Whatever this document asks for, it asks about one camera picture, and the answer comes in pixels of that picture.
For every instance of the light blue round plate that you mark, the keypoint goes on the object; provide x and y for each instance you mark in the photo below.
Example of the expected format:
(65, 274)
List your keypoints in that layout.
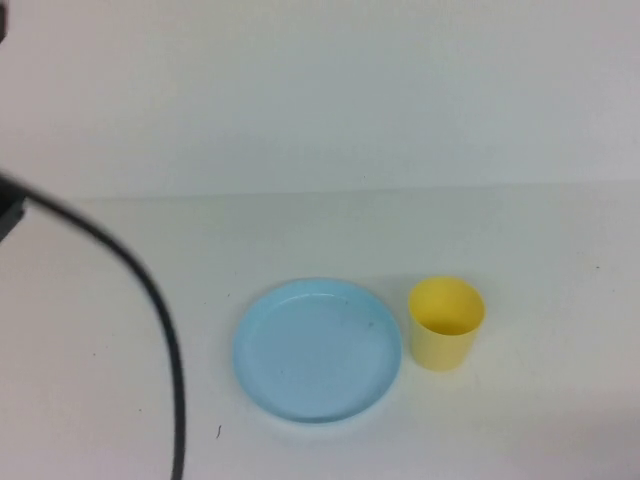
(315, 355)

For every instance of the yellow plastic cup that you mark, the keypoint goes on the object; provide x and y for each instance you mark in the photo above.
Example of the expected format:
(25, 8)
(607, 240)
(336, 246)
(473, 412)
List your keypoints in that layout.
(440, 350)

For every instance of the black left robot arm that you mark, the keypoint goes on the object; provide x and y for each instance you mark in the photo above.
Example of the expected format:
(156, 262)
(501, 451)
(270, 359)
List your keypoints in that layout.
(2, 17)

